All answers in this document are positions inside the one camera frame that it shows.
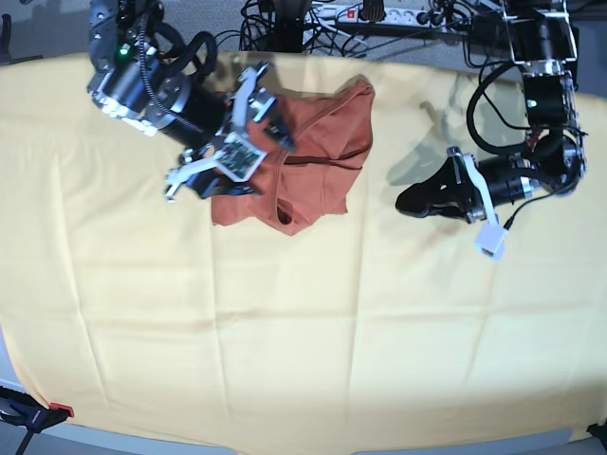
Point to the blue black bar clamp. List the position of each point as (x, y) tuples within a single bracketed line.
[(19, 409)]

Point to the black clamp handle top left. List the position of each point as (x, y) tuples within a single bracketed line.
[(5, 56)]

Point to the black clamp right corner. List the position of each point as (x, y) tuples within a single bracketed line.
[(599, 431)]

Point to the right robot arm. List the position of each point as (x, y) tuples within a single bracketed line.
[(148, 77)]

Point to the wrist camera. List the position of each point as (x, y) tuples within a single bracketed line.
[(490, 240), (230, 153)]

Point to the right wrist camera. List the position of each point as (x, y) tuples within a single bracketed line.
[(230, 153)]

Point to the black central post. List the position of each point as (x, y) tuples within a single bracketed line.
[(288, 30)]

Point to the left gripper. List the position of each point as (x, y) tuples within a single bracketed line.
[(448, 193)]

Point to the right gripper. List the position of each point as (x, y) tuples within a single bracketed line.
[(205, 113)]

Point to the black power adapter box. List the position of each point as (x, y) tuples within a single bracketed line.
[(488, 31)]

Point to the orange T-shirt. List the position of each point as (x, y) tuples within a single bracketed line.
[(333, 137)]

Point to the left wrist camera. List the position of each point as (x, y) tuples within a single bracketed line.
[(490, 240)]

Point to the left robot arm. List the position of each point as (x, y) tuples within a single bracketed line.
[(542, 46)]

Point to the white power strip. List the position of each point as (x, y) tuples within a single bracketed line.
[(350, 17)]

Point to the yellow table cloth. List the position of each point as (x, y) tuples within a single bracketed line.
[(367, 331)]

